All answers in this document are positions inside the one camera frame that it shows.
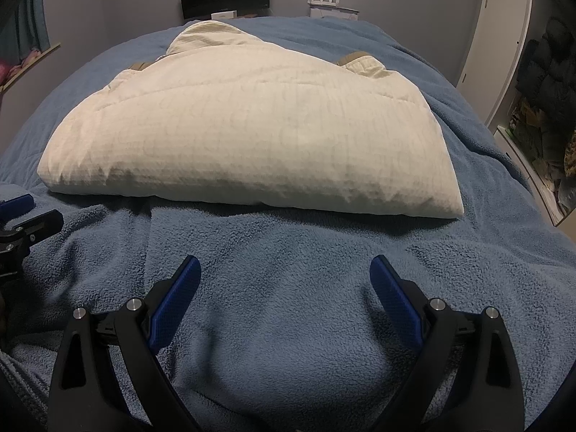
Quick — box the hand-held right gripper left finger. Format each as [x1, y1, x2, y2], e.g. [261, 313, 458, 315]
[49, 254, 202, 432]

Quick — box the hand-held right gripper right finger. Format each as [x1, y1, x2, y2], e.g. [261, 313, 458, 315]
[369, 254, 525, 432]

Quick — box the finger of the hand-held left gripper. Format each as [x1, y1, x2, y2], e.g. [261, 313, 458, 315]
[0, 194, 35, 219]
[0, 209, 64, 280]

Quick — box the cream hooded jacket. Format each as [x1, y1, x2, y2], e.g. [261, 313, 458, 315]
[36, 20, 465, 220]

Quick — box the blue fleece blanket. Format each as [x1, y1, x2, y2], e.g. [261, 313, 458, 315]
[0, 15, 576, 432]

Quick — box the pink cloth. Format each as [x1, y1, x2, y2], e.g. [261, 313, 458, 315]
[0, 49, 43, 86]

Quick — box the wooden window sill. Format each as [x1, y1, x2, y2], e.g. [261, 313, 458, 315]
[0, 42, 61, 95]

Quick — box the blue curtain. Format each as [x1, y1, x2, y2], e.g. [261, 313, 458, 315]
[13, 0, 50, 55]

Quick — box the white wardrobe door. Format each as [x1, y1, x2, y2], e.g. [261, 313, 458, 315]
[454, 0, 534, 122]

